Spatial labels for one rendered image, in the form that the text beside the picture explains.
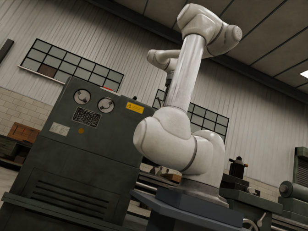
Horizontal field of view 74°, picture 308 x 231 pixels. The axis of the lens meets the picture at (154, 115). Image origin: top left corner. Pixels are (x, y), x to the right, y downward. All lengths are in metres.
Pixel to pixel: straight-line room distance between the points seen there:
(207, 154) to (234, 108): 9.67
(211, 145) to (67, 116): 0.82
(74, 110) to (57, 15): 9.05
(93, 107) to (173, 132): 0.66
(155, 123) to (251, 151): 9.95
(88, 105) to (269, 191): 10.24
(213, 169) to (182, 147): 0.16
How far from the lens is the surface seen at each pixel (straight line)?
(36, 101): 8.53
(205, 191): 0.81
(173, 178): 1.34
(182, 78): 0.85
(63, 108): 1.29
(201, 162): 0.79
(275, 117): 12.00
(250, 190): 1.46
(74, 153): 1.22
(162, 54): 1.44
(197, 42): 0.97
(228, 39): 1.08
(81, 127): 1.24
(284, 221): 1.76
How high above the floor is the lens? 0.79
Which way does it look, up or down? 19 degrees up
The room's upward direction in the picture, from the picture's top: 18 degrees clockwise
